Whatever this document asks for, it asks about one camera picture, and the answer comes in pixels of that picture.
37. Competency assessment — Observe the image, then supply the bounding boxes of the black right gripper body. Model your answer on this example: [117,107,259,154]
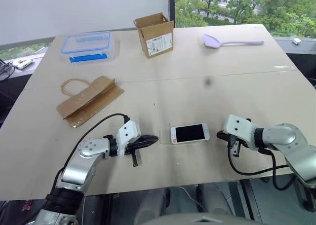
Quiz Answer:
[226,133,248,159]

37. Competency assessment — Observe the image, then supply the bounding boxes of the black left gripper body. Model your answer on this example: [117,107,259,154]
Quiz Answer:
[124,136,144,169]

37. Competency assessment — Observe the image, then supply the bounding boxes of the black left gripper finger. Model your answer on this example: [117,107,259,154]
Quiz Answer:
[136,139,159,150]
[140,134,159,142]

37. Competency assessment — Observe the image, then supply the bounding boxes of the clear phone case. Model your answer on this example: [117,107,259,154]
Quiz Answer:
[158,127,211,146]

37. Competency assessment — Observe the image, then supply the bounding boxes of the white smartphone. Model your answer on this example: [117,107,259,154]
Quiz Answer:
[170,122,210,145]

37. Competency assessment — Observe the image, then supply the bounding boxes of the brown paper bag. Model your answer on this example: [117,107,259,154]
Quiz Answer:
[56,75,125,129]

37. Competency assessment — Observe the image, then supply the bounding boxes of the black table leg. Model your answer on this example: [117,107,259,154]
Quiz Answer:
[102,192,121,225]
[240,179,263,222]

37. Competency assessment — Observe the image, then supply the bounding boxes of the grey rounded robot body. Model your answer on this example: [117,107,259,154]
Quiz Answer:
[138,212,258,225]

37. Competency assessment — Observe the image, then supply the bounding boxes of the lilac plastic spoon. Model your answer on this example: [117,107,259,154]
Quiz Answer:
[202,34,265,49]

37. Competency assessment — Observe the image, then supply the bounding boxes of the open cardboard box with label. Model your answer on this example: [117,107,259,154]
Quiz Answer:
[133,12,175,59]

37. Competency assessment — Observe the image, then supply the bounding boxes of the clear container with blue lid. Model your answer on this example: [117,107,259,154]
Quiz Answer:
[60,31,116,65]

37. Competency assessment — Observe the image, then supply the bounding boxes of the white roller blind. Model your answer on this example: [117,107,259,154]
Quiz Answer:
[0,0,170,46]

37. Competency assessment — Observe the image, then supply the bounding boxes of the white power strip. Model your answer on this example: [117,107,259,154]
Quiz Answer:
[12,58,34,70]

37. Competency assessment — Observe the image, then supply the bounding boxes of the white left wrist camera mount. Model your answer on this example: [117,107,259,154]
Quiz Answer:
[116,120,142,158]

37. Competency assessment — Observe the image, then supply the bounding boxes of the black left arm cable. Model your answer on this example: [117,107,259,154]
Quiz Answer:
[50,113,130,198]

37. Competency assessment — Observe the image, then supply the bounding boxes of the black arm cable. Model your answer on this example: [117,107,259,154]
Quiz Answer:
[228,141,301,191]
[50,113,130,198]

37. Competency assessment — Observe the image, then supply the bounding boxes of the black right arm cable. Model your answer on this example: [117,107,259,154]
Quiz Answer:
[228,141,301,191]

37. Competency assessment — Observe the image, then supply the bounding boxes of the thin white cable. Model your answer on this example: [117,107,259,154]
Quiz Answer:
[173,185,206,212]

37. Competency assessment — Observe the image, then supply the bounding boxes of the dark window frame post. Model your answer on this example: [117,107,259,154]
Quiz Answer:
[168,0,176,29]

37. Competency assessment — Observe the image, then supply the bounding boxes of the grey cable bundle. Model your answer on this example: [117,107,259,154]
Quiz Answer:
[0,59,15,81]

